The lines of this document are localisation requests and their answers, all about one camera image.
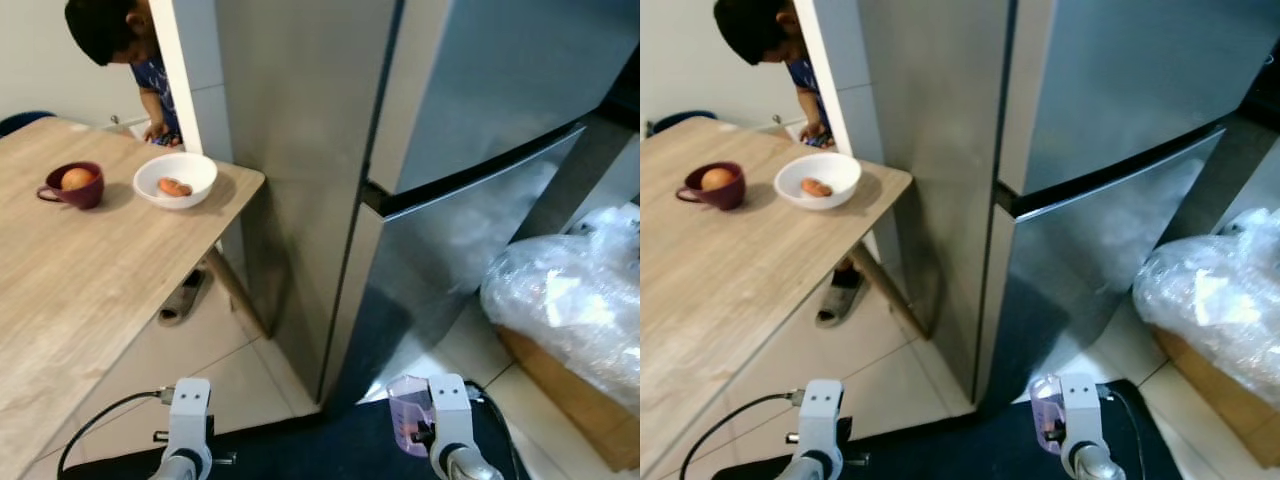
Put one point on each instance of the dark blue bin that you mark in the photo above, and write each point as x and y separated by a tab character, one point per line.
680	120
20	122

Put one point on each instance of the orange sweet potato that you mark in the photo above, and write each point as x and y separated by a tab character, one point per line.
175	187
816	187

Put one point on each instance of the grey sandal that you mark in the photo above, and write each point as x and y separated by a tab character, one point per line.
185	297
840	298

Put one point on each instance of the dark red cup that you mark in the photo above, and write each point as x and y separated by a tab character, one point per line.
80	198
722	198

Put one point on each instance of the light wooden dining table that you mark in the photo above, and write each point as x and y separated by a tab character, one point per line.
720	300
80	300

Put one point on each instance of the clear bubble wrap bundle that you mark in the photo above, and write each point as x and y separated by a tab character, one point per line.
570	290
1220	290

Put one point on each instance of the round orange fruit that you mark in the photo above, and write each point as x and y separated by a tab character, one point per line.
78	178
717	178

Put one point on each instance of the brown cardboard box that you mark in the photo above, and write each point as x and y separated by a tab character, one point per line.
570	410
1230	400

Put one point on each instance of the white ceramic bowl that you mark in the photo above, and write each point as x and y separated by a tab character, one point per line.
845	170
200	170

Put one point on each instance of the grey fridge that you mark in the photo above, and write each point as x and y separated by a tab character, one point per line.
300	150
940	150

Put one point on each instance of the person in blue shirt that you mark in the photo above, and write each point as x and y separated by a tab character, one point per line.
750	30
100	30

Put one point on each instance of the clear purple measuring jug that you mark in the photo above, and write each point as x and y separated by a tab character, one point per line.
408	420
1045	415

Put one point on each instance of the grey fridge door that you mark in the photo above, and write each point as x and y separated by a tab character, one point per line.
1090	260
450	250

